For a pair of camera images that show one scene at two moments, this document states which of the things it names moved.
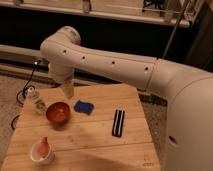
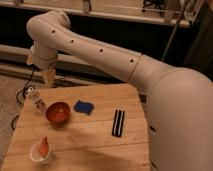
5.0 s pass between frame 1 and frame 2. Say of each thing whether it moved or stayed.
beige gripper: moved
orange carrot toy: stayed
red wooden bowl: stayed
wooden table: stayed
